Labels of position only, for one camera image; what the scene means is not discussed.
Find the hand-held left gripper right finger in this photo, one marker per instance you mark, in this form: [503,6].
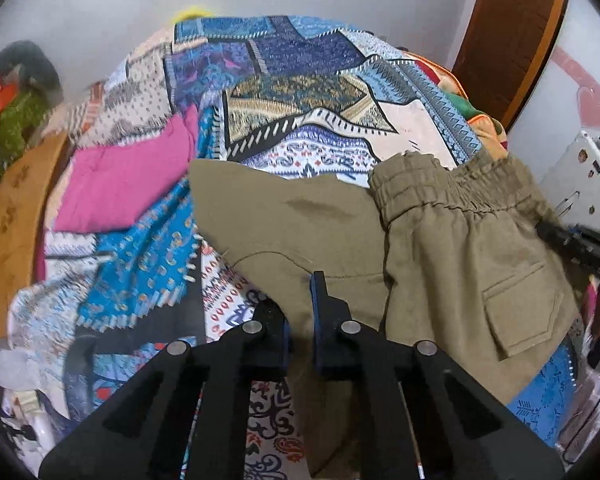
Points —
[317,320]

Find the brown wooden door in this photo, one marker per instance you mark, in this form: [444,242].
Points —
[510,35]

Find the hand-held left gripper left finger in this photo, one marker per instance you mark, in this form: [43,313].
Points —
[283,347]

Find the grey plush pillow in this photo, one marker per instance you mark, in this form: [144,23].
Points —
[35,67]

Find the green storage basket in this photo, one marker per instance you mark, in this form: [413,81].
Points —
[10,135]

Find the pink heart sticker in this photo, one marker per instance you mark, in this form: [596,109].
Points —
[595,107]

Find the frosted glass sliding door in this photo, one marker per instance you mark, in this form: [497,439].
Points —
[590,60]

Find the olive green pants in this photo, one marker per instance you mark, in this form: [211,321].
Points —
[430,270]

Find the colourful fleece blanket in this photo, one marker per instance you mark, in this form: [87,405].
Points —
[485,130]

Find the blue patchwork blanket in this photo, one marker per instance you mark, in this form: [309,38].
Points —
[290,60]

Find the pink cloth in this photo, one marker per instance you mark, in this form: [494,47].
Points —
[125,180]

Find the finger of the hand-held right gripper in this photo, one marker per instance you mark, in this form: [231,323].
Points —
[560,240]

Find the wooden board with flower cutouts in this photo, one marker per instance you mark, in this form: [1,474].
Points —
[15,220]

